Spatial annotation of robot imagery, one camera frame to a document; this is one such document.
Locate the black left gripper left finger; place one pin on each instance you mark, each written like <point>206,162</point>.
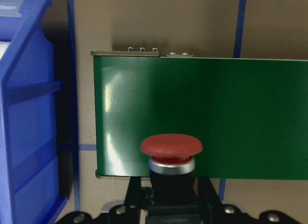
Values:
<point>133,198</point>

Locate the red push button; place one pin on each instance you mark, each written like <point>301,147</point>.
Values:
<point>172,175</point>

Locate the blue left bin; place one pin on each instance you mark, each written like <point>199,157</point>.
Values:
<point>29,181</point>

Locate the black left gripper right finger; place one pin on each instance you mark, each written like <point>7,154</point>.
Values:
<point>207,196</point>

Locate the green conveyor belt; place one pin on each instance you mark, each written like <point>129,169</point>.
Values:
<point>251,115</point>

